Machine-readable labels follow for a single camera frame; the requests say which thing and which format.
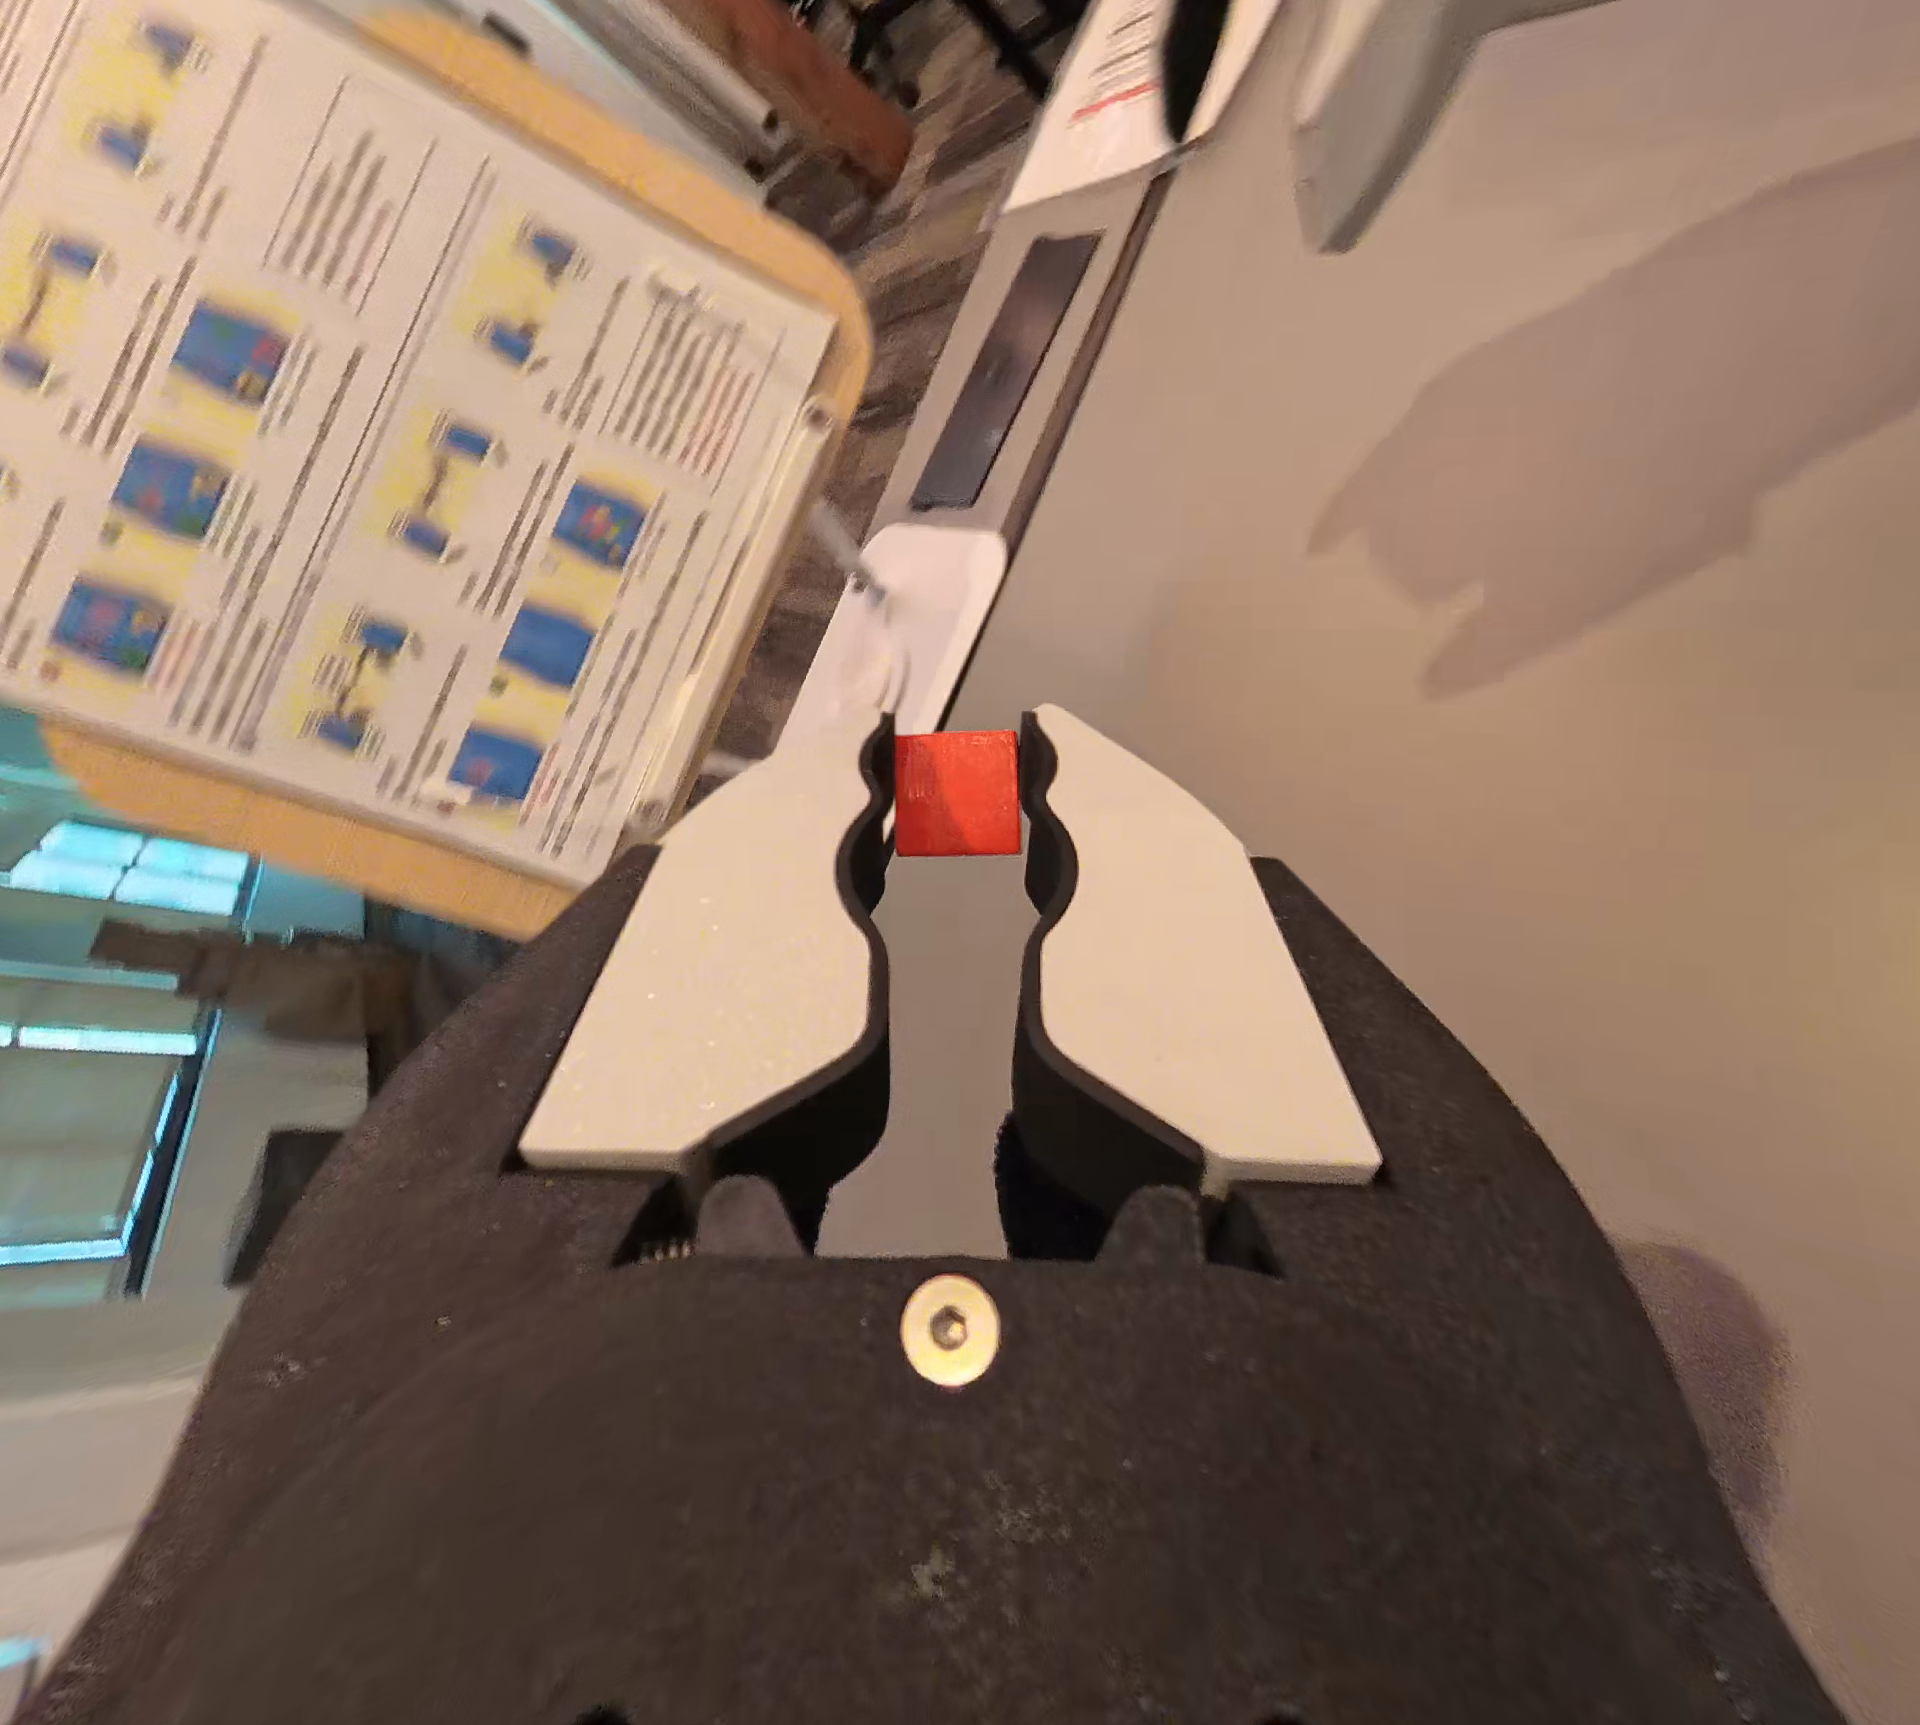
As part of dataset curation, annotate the illustrated instruction sheet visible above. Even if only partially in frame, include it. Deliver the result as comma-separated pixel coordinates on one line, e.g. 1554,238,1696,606
0,0,842,886

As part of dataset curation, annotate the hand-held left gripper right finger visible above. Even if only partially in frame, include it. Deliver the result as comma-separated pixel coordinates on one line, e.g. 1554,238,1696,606
1007,705,1385,1217

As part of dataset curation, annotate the black desk panel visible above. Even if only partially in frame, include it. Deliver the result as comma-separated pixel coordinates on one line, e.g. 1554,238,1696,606
909,233,1103,512

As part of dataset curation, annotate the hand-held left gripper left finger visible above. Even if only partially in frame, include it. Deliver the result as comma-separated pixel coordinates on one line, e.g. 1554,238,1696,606
516,713,898,1208

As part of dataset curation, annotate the dark low cabinet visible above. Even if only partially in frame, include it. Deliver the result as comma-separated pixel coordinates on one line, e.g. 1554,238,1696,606
223,1125,339,1293

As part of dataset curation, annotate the teal tinted window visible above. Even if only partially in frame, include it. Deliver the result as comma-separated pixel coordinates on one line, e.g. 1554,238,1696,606
0,817,258,1269

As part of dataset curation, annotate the red wooden cube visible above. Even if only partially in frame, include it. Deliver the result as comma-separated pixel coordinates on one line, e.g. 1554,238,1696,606
893,730,1025,857

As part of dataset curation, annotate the laminated paper sheet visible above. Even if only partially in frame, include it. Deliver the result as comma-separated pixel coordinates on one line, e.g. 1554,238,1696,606
1002,0,1307,214

